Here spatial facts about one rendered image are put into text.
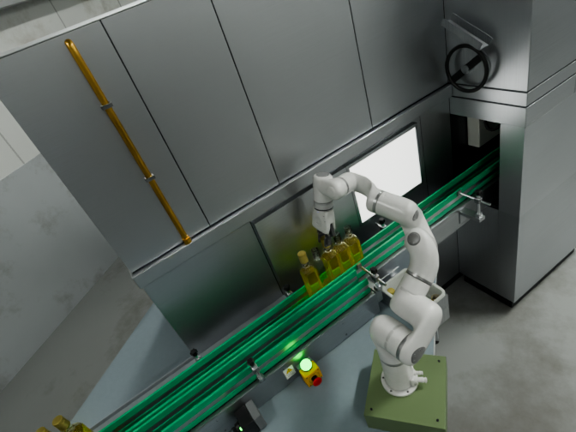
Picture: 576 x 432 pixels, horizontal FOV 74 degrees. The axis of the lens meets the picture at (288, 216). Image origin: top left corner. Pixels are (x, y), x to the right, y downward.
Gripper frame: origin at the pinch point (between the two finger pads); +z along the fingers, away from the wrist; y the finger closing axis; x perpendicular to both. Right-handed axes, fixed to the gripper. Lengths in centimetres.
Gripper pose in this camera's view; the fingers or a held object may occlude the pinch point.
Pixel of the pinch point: (324, 239)
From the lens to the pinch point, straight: 157.8
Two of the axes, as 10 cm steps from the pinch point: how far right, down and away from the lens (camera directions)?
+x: 8.5, -3.0, 4.3
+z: 0.7, 8.8, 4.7
